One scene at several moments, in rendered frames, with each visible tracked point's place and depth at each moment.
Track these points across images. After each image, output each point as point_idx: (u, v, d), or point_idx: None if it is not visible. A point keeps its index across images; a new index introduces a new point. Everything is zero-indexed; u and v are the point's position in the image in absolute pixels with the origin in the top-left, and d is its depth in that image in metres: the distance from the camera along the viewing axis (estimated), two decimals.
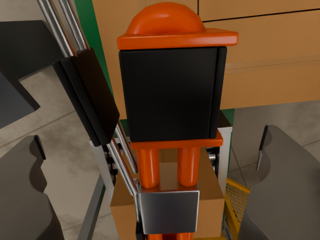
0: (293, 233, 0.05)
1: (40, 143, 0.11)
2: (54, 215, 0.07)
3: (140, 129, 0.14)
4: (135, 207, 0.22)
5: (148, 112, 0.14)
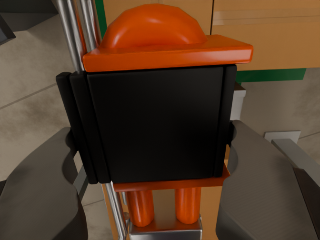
0: (264, 220, 0.06)
1: None
2: (80, 207, 0.07)
3: (123, 169, 0.11)
4: None
5: (132, 149, 0.10)
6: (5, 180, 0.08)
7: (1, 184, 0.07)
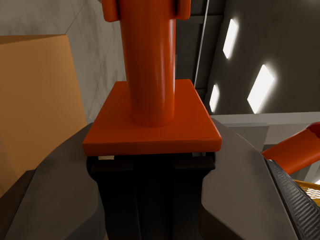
0: (244, 213, 0.06)
1: None
2: (99, 204, 0.07)
3: None
4: None
5: None
6: (35, 169, 0.08)
7: (31, 172, 0.08)
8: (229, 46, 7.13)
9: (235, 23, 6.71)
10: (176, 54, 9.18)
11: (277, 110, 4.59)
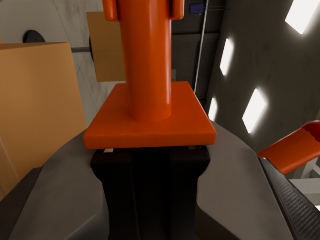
0: (238, 212, 0.06)
1: None
2: (104, 203, 0.07)
3: None
4: None
5: None
6: (40, 166, 0.08)
7: (37, 170, 0.08)
8: (225, 64, 7.42)
9: (230, 43, 7.00)
10: (175, 69, 9.49)
11: (268, 134, 4.87)
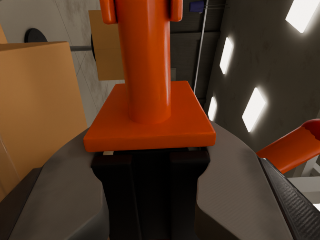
0: (238, 212, 0.06)
1: None
2: (104, 204, 0.07)
3: None
4: None
5: None
6: (41, 167, 0.08)
7: (37, 170, 0.08)
8: (225, 63, 7.42)
9: (230, 42, 7.00)
10: (175, 67, 9.48)
11: (268, 132, 4.89)
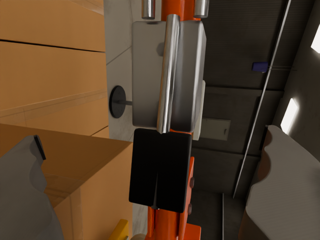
0: (293, 233, 0.05)
1: (40, 143, 0.11)
2: (54, 215, 0.07)
3: None
4: (171, 85, 0.11)
5: None
6: None
7: None
8: (288, 124, 6.87)
9: (295, 104, 6.58)
10: (230, 120, 9.35)
11: None
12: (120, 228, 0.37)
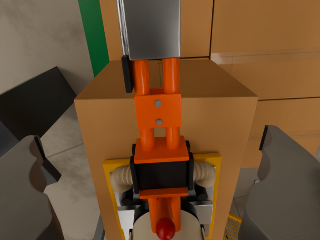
0: (293, 233, 0.05)
1: (40, 143, 0.11)
2: (54, 215, 0.07)
3: None
4: (120, 31, 0.22)
5: None
6: None
7: None
8: None
9: None
10: None
11: None
12: (211, 155, 0.47)
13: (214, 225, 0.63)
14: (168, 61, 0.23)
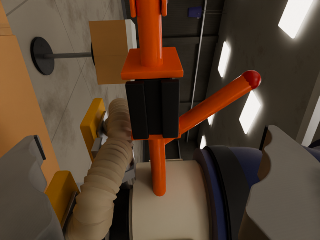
0: (293, 233, 0.05)
1: (40, 143, 0.11)
2: (54, 215, 0.07)
3: None
4: None
5: None
6: None
7: None
8: (223, 66, 7.60)
9: (227, 46, 7.18)
10: None
11: None
12: (96, 103, 0.38)
13: None
14: None
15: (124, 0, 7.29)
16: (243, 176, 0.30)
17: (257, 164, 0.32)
